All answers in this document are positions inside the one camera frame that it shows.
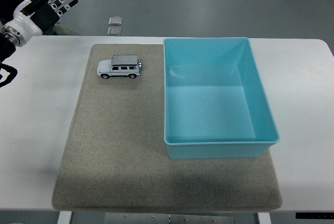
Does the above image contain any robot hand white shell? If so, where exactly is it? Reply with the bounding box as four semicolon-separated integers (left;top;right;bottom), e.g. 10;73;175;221
10;0;79;37

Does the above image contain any white toy car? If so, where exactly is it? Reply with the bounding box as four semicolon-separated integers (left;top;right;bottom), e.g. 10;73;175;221
97;54;144;80

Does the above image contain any blue plastic box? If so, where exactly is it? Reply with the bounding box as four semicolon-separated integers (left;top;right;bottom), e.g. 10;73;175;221
163;37;280;159

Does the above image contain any beige felt mat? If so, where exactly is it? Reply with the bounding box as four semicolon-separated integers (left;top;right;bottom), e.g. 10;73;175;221
51;43;283;211

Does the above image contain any white table leg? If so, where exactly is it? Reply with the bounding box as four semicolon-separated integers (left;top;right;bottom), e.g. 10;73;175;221
256;212;272;224
57;211;73;224

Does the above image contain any grey metal plate with screws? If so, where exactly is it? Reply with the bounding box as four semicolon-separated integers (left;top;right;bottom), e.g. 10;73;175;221
104;214;235;224

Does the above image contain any black table control panel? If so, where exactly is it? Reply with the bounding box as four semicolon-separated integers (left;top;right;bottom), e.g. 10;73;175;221
295;212;334;220

